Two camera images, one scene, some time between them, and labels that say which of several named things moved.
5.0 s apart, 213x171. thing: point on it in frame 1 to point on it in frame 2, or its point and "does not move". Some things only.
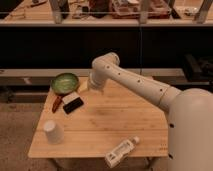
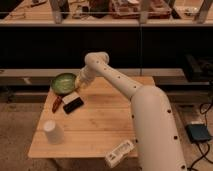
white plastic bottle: x=115 y=155 does not move
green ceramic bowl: x=64 y=83 does not move
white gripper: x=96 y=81 to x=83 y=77
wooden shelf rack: x=106 y=12 does not move
